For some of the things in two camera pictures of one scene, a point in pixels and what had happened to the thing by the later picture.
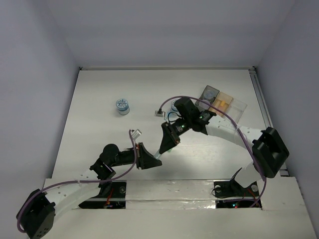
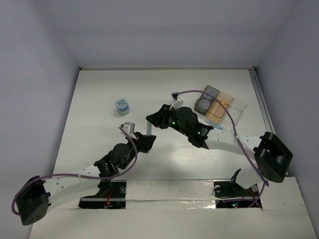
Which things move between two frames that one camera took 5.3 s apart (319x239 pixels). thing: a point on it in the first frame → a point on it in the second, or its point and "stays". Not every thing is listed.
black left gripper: [140, 156] → [140, 141]
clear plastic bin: [236, 109] stays
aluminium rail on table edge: [266, 117] stays
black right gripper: [169, 139] → [159, 118]
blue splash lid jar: [123, 106] stays
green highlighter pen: [157, 155] → [149, 128]
